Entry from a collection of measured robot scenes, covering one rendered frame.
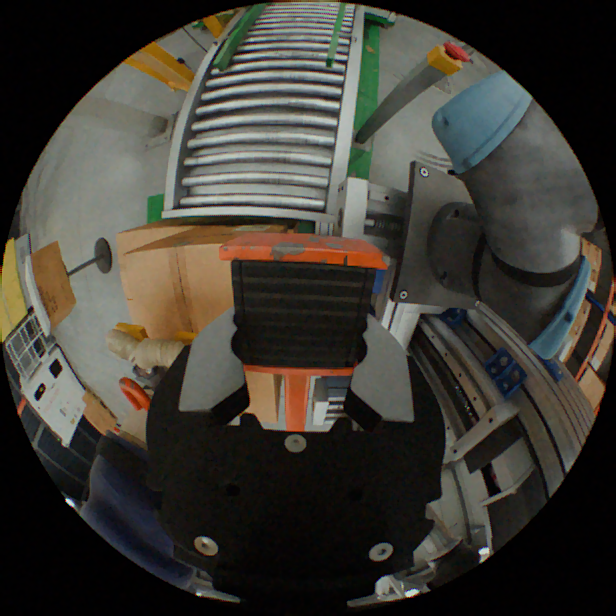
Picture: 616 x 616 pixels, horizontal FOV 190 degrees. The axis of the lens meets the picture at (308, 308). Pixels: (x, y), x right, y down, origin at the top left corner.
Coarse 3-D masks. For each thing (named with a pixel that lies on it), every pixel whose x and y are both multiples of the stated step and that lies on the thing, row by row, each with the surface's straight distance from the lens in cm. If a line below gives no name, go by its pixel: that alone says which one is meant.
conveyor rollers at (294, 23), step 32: (320, 0) 188; (256, 32) 138; (288, 32) 134; (320, 32) 132; (256, 64) 109; (288, 64) 106; (320, 64) 105; (224, 96) 103; (192, 128) 99; (192, 160) 91; (224, 160) 85; (256, 160) 81; (288, 160) 78; (320, 160) 77
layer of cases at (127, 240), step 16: (160, 224) 121; (176, 224) 104; (192, 224) 94; (208, 224) 88; (224, 224) 85; (240, 224) 84; (288, 224) 95; (128, 240) 118; (144, 240) 108; (128, 288) 130; (128, 304) 137
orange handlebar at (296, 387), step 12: (120, 384) 36; (132, 384) 34; (288, 384) 17; (300, 384) 17; (132, 396) 38; (144, 396) 34; (288, 396) 18; (300, 396) 18; (144, 408) 36; (288, 408) 20; (300, 408) 20; (288, 420) 22; (300, 420) 22
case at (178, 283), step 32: (256, 224) 77; (128, 256) 56; (160, 256) 48; (192, 256) 43; (160, 288) 51; (192, 288) 45; (224, 288) 41; (160, 320) 57; (192, 320) 50; (256, 384) 57
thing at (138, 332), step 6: (120, 324) 49; (126, 324) 47; (132, 324) 46; (126, 330) 46; (132, 330) 44; (138, 330) 43; (144, 330) 43; (138, 336) 44; (144, 336) 44; (138, 372) 49
